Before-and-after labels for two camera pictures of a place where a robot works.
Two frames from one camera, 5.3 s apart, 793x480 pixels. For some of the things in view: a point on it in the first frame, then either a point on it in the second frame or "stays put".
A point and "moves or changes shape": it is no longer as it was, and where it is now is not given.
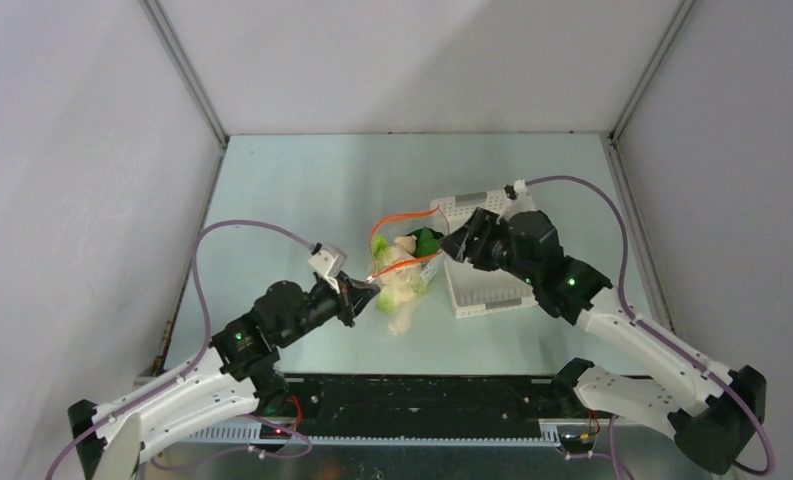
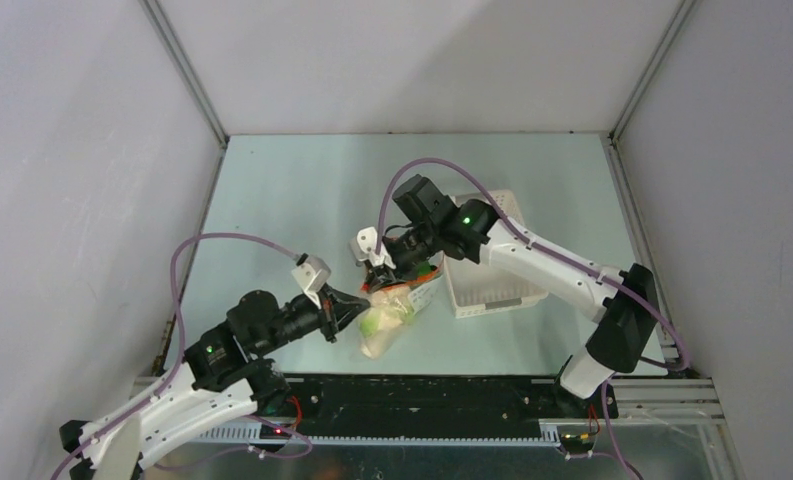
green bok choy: x=427 y=241 moves or changes shape
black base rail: x=414 y=407 stays put
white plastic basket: x=472 y=290 stays put
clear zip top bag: x=406 y=251 moves or changes shape
